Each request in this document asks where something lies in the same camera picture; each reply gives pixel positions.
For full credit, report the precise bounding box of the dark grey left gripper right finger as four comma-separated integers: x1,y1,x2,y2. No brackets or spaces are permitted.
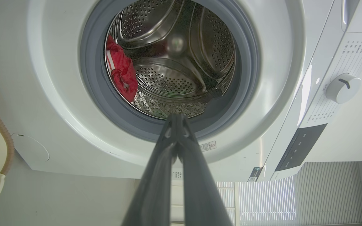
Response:
177,114,233,226

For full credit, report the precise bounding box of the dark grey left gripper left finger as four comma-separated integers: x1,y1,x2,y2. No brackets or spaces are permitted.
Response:
121,114,178,226

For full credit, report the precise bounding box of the red cloth garment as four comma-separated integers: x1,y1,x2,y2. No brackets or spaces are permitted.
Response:
106,35,138,103

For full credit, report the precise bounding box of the stainless steel washing machine drum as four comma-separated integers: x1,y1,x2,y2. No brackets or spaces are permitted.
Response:
105,0,236,120

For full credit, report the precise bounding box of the black washer display panel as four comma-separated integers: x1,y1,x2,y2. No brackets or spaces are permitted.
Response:
275,123,328,172

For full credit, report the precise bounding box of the small triangle warning sticker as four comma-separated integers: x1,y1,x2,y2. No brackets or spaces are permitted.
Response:
199,141,217,152

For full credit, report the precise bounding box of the small dark label sticker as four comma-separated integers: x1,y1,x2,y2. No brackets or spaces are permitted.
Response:
248,167,263,182

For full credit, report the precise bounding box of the grey rubber door gasket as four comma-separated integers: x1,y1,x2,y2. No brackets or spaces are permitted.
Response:
80,0,261,142

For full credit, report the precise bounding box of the round white filter cover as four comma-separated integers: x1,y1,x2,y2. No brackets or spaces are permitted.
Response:
11,133,50,162

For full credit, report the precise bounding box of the white front-load washing machine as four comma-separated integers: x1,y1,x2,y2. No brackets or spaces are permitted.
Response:
0,0,362,182

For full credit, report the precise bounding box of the white round program knob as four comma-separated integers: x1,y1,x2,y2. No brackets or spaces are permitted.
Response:
326,73,361,104

